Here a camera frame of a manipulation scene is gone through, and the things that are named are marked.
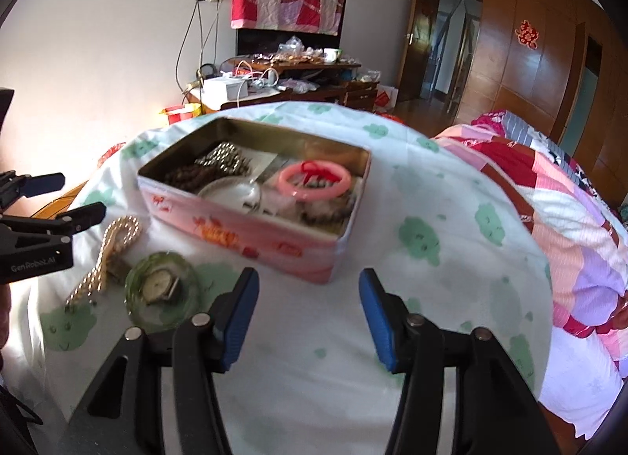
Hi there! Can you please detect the cream pearl necklace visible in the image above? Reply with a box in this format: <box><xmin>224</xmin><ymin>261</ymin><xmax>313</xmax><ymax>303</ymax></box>
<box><xmin>64</xmin><ymin>214</ymin><xmax>145</xmax><ymax>314</ymax></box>

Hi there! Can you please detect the silver wrist watch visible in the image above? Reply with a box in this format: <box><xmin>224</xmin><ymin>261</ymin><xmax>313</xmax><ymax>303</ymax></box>
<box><xmin>141</xmin><ymin>268</ymin><xmax>180</xmax><ymax>305</ymax></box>

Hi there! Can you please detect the green jade bangle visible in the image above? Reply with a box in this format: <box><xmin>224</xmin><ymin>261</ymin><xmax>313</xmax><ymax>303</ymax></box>
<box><xmin>124</xmin><ymin>252</ymin><xmax>201</xmax><ymax>334</ymax></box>

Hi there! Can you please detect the thin silver hoop bangle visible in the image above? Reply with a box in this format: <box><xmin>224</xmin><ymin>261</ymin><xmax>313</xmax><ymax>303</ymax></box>
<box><xmin>197</xmin><ymin>176</ymin><xmax>262</xmax><ymax>214</ymax></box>

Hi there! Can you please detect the dark bead bracelet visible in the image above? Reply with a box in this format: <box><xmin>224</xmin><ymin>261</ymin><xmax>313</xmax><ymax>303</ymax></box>
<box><xmin>294</xmin><ymin>191</ymin><xmax>357</xmax><ymax>235</ymax></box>

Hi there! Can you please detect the pink bangle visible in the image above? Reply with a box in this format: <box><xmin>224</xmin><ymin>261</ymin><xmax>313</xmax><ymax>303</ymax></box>
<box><xmin>276</xmin><ymin>161</ymin><xmax>352</xmax><ymax>203</ymax></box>

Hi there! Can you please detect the white green cloud bedsheet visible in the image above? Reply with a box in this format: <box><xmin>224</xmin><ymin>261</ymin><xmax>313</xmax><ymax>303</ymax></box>
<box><xmin>8</xmin><ymin>100</ymin><xmax>555</xmax><ymax>455</ymax></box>

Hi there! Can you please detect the pink patchwork quilt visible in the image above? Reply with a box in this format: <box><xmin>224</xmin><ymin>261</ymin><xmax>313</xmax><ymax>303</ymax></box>
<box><xmin>434</xmin><ymin>110</ymin><xmax>627</xmax><ymax>439</ymax></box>

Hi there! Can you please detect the white box on cabinet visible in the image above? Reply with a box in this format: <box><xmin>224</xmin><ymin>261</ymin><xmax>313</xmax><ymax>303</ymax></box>
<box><xmin>201</xmin><ymin>77</ymin><xmax>248</xmax><ymax>105</ymax></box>

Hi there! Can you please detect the printed paper sheet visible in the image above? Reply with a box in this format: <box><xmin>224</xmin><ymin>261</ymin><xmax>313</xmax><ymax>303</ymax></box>
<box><xmin>241</xmin><ymin>148</ymin><xmax>295</xmax><ymax>184</ymax></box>

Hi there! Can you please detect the pink rectangular tin box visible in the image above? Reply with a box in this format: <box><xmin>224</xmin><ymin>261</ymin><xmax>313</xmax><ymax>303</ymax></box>
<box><xmin>137</xmin><ymin>117</ymin><xmax>371</xmax><ymax>284</ymax></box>

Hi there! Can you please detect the black television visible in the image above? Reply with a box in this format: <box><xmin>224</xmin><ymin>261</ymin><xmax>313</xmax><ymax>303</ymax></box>
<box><xmin>235</xmin><ymin>6</ymin><xmax>346</xmax><ymax>55</ymax></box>

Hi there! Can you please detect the clear plastic bag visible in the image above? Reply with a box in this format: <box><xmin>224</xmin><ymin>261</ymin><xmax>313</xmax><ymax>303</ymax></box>
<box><xmin>275</xmin><ymin>36</ymin><xmax>305</xmax><ymax>62</ymax></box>

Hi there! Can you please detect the wooden tv cabinet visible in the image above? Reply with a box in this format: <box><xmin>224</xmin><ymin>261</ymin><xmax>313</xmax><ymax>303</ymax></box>
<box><xmin>182</xmin><ymin>58</ymin><xmax>378</xmax><ymax>114</ymax></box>

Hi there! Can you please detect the red patchwork cloth cover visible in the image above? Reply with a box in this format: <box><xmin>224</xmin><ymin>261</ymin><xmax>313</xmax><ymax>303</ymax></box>
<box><xmin>231</xmin><ymin>0</ymin><xmax>346</xmax><ymax>36</ymax></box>

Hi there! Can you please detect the white mug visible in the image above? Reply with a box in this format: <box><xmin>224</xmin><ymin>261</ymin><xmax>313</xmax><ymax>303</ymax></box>
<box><xmin>323</xmin><ymin>48</ymin><xmax>342</xmax><ymax>64</ymax></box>

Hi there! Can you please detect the wooden door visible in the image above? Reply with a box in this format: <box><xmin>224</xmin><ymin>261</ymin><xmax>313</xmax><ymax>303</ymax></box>
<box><xmin>397</xmin><ymin>0</ymin><xmax>440</xmax><ymax>103</ymax></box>

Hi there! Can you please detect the wooden wardrobe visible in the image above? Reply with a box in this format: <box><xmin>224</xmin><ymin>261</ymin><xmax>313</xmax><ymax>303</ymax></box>
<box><xmin>456</xmin><ymin>0</ymin><xmax>627</xmax><ymax>206</ymax></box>

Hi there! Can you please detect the red double happiness sticker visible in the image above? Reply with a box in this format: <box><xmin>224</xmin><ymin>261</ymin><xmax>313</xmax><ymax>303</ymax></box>
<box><xmin>514</xmin><ymin>19</ymin><xmax>540</xmax><ymax>50</ymax></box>

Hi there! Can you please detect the brown wooden bead bracelet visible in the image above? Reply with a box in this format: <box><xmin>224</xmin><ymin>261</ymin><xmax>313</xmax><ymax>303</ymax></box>
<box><xmin>164</xmin><ymin>161</ymin><xmax>217</xmax><ymax>194</ymax></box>

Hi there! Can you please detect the hanging black cable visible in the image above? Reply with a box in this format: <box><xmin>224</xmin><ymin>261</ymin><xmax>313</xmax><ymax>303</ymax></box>
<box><xmin>174</xmin><ymin>0</ymin><xmax>223</xmax><ymax>98</ymax></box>

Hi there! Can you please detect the red string charm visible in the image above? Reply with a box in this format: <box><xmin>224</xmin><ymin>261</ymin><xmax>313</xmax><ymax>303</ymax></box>
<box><xmin>300</xmin><ymin>161</ymin><xmax>338</xmax><ymax>187</ymax></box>

